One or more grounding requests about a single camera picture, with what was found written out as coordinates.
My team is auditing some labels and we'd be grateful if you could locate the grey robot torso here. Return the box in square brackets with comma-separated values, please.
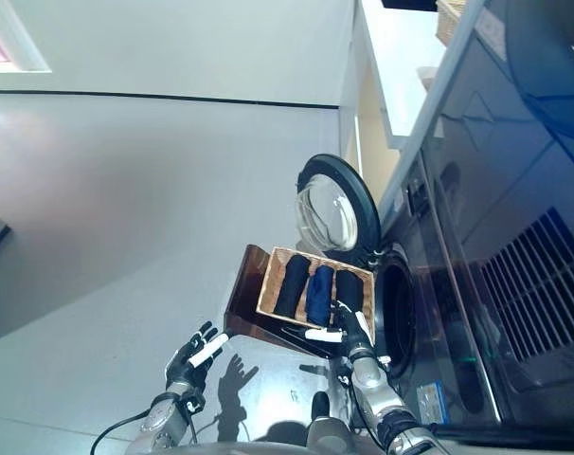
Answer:
[170, 440, 316, 455]

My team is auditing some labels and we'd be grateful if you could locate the silver right robot leg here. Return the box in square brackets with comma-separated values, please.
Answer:
[305, 391, 362, 455]

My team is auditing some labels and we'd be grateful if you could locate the dark grey washing machine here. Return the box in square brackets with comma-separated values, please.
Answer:
[362, 155, 506, 428]

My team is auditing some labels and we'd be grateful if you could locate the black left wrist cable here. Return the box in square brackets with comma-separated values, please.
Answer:
[90, 409, 198, 455]

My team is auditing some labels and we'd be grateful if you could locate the white shelf cabinet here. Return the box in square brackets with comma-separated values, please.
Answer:
[338, 0, 442, 167]

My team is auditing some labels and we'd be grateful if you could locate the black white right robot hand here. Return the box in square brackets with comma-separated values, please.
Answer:
[304, 299, 377, 361]

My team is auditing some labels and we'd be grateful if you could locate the blue white label sticker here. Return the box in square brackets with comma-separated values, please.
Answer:
[417, 381, 447, 418]

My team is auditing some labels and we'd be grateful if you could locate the wicker laundry basket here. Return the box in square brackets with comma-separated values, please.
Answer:
[256, 246, 378, 345]

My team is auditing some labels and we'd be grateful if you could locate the black baseboard strip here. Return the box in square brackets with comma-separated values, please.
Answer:
[0, 88, 341, 111]

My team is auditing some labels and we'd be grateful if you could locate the round glass washing machine door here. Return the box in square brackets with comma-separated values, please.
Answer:
[294, 154, 383, 260]

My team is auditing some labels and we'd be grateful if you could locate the black garment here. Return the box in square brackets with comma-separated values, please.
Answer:
[333, 269, 364, 317]
[272, 254, 312, 318]

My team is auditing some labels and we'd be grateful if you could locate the blue garment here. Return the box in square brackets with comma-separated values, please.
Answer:
[305, 264, 335, 328]

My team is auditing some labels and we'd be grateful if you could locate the brown translucent plastic stool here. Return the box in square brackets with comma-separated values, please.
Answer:
[223, 244, 350, 359]

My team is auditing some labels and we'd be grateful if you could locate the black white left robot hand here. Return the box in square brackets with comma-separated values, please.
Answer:
[166, 320, 229, 388]

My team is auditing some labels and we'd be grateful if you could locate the large wicker storage basket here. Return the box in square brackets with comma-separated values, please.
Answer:
[436, 0, 471, 44]

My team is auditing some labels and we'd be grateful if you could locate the white framed window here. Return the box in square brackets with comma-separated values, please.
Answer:
[0, 0, 52, 74]

